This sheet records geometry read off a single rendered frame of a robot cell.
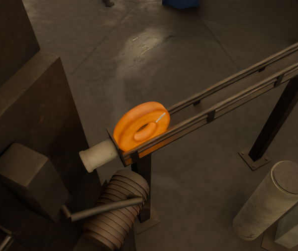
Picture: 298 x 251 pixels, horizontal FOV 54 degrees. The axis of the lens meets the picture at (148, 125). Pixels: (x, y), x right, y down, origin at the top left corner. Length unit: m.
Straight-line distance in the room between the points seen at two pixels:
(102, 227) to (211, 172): 0.82
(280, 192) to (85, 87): 1.30
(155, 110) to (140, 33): 1.55
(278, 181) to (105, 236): 0.53
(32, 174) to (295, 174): 0.75
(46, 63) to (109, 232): 0.46
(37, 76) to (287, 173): 0.76
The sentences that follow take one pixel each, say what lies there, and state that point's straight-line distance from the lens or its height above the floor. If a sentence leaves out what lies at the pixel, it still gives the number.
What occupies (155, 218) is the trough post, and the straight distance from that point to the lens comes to 1.38.
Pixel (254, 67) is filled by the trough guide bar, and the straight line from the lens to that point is 0.95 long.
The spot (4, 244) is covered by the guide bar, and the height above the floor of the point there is 0.71.
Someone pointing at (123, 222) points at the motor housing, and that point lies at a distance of 0.86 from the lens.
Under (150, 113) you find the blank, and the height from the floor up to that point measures 0.77.
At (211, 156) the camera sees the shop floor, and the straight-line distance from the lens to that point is 1.56.
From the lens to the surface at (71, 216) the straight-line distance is 0.78.
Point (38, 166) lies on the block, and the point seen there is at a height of 0.80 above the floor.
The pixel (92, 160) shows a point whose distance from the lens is 0.74.
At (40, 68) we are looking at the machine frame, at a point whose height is 0.87.
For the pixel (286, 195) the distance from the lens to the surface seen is 0.98.
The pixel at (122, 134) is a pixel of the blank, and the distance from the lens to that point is 0.70.
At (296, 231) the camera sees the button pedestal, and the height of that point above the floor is 0.19.
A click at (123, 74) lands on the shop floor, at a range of 1.90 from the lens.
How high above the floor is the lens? 1.33
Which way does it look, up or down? 55 degrees down
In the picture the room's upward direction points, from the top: straight up
